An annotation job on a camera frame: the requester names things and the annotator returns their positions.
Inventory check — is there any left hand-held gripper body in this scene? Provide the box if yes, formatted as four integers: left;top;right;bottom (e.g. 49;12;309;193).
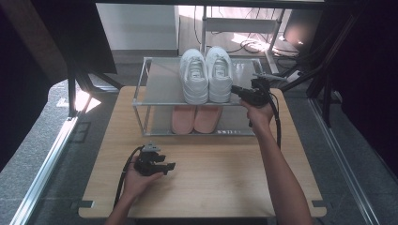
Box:
134;142;164;176

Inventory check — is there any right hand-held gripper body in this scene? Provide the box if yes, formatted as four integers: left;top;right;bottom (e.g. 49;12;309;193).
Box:
245;72;287;108

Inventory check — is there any white sneaker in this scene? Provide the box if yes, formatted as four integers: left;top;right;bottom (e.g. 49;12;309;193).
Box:
205;46;234;104
178;48;210;106

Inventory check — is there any pink slipper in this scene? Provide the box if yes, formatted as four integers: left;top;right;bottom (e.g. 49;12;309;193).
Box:
193;105;223;135
171;105;197;135

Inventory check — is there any metal shoe rack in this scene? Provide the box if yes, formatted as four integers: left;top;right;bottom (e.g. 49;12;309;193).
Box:
132;55;277;137

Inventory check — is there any person's left hand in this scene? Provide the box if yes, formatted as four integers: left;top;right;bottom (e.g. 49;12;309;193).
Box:
123;162;165;200

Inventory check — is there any person's right hand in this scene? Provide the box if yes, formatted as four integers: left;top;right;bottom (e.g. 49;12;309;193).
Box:
242;102;276;132

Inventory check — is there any black metal stand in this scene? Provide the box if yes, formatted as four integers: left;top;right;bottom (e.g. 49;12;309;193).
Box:
266;12;360;128

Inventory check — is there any dark computer case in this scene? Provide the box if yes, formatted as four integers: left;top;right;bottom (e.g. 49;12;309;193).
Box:
283;8;323;54

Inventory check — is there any black tripod stand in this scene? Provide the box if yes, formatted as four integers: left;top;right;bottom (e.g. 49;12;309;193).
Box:
66;60;125;119

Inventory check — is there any white cabinet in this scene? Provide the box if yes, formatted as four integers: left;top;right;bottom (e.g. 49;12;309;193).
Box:
95;3;180;53

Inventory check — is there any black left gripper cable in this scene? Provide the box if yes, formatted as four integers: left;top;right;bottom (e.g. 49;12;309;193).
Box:
112;144;145;210

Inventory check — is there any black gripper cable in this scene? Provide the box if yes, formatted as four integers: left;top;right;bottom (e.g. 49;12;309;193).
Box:
112;144;145;210
266;90;283;149

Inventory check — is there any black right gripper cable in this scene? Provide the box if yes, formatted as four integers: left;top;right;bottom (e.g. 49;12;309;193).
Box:
266;90;283;149

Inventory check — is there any bundle of floor cables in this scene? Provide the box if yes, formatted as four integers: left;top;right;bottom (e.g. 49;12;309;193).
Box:
191;5;301;60

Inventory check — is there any white metal desk frame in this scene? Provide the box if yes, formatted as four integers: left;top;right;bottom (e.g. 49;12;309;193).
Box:
199;5;287;75

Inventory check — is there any aluminium rail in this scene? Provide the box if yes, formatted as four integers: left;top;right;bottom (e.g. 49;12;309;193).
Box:
8;115;79;225
308;97;381;225

